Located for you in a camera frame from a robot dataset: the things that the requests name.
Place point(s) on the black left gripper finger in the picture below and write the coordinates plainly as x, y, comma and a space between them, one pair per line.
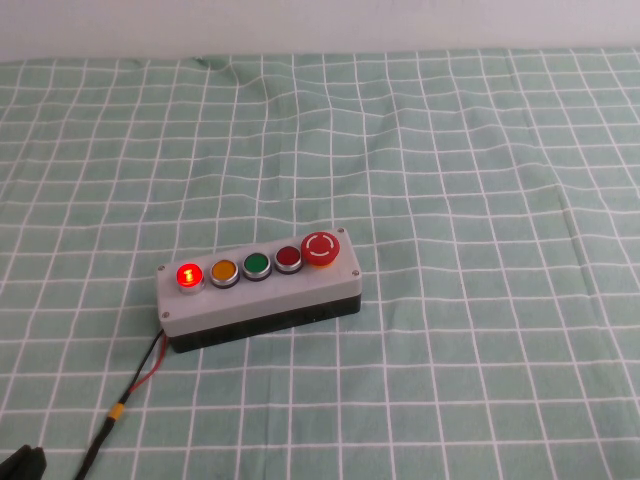
39, 465
15, 465

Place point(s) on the yellow push button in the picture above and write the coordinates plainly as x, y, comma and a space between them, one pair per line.
223, 271

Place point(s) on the gray black button control box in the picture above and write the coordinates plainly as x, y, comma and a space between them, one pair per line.
280, 296

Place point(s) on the green push button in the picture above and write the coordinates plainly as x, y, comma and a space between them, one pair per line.
256, 264

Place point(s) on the dark red push button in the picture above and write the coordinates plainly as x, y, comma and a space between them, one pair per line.
287, 257

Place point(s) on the red mushroom emergency stop button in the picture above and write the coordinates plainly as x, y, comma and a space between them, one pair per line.
320, 246

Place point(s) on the red indicator lamp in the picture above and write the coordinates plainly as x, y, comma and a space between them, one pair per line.
189, 276

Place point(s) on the green white checkered tablecloth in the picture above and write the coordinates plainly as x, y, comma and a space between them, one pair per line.
450, 200

